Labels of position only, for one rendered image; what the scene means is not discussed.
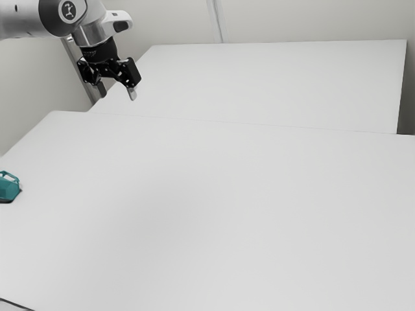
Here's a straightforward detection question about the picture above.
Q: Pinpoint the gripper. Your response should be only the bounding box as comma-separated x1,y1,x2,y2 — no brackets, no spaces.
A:
77,37,143,102

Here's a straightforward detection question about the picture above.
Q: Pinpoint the teal faceted mug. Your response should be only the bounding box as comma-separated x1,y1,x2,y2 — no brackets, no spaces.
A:
0,170,22,203

